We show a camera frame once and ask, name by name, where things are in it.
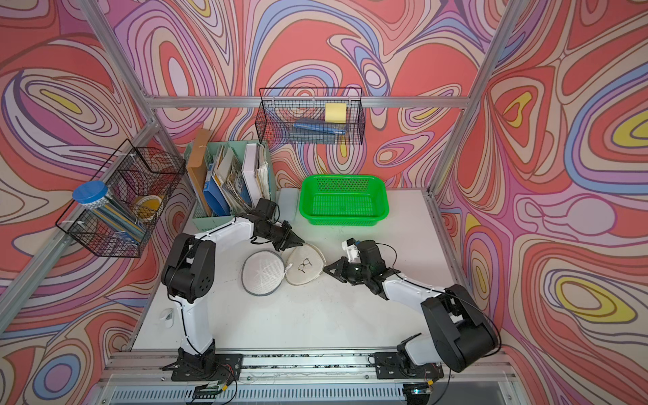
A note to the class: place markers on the left black wire basket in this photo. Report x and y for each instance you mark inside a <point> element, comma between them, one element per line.
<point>130,172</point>

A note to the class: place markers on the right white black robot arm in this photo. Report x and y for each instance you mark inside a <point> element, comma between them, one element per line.
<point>459,333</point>

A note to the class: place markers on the blue folder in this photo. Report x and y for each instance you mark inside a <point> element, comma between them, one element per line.
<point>215,198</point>

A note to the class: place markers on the small white clip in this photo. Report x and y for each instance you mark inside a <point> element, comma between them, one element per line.
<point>167,317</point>

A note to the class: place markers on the black wire basket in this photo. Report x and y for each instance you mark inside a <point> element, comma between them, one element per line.
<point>281,107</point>
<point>130,172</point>

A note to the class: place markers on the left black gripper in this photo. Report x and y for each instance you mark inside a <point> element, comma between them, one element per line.
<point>288,236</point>

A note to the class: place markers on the green circuit board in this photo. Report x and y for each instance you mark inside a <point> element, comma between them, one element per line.
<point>208,391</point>

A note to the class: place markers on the yellow sticky note pad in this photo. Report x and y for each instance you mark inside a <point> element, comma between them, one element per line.
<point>335,113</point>

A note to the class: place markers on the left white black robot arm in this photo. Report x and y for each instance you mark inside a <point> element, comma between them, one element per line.
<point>189,271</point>

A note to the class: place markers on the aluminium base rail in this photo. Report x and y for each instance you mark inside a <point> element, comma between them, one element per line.
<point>305,376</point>

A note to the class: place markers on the back black wire basket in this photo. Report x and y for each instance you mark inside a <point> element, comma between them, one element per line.
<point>281,107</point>

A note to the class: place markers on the blue pen pouch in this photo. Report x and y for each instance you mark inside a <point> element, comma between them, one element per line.
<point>324,128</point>

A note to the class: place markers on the brown cardboard folder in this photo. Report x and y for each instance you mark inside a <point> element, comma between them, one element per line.
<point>197,168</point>

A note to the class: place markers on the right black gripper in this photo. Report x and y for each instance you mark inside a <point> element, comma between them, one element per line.
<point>341,273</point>

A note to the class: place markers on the white book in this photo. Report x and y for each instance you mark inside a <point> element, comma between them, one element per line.
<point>249,170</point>

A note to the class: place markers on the mint green file organizer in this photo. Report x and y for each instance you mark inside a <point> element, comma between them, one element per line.
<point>225,161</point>

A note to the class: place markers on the green plastic basket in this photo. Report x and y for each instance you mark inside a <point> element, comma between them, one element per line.
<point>343,200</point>

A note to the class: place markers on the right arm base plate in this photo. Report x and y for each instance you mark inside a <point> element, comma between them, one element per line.
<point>393,365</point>

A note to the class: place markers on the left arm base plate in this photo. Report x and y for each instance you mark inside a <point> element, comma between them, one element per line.
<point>207,367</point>

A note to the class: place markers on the blue lidded clear jar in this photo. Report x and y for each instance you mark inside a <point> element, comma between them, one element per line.
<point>96,197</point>

